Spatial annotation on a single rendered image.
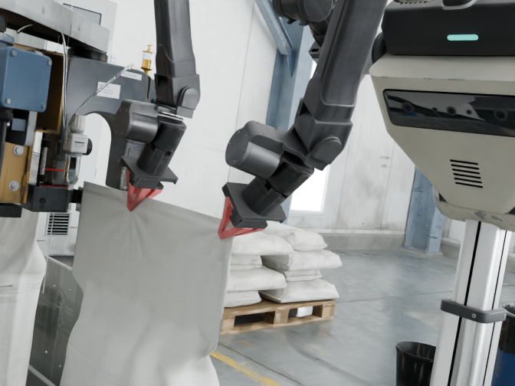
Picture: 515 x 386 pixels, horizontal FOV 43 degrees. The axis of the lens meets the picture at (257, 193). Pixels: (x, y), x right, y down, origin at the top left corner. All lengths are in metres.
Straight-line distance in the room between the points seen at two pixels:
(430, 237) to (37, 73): 8.80
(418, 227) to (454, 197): 8.55
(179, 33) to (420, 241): 8.90
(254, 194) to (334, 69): 0.23
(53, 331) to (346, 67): 1.60
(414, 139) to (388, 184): 8.03
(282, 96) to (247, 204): 6.43
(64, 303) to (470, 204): 1.32
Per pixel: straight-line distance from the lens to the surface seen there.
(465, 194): 1.37
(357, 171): 8.75
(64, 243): 5.42
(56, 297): 2.23
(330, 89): 0.87
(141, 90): 1.50
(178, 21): 1.17
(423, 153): 1.36
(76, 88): 1.42
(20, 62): 1.08
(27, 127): 1.16
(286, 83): 7.38
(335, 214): 8.52
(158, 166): 1.22
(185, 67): 1.18
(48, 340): 2.28
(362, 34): 0.85
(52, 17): 1.26
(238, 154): 0.90
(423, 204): 9.91
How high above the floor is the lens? 1.22
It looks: 4 degrees down
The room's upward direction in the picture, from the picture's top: 9 degrees clockwise
